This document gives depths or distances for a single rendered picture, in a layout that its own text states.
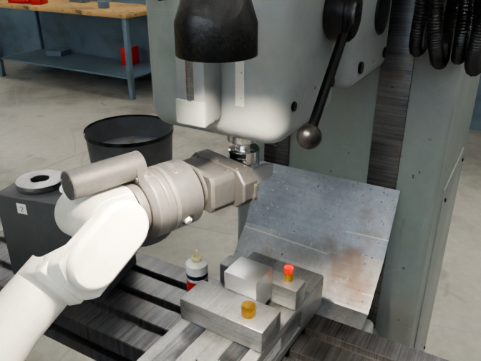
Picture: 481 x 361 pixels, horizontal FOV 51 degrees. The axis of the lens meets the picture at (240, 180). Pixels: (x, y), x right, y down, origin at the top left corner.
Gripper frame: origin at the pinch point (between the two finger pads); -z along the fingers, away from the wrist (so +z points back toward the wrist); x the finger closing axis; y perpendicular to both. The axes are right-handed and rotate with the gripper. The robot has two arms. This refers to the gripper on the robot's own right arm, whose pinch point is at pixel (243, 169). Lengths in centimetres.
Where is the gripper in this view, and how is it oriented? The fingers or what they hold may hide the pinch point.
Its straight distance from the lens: 74.7
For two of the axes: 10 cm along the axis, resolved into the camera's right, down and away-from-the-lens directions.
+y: -0.1, 9.1, 4.2
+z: -7.3, 2.8, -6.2
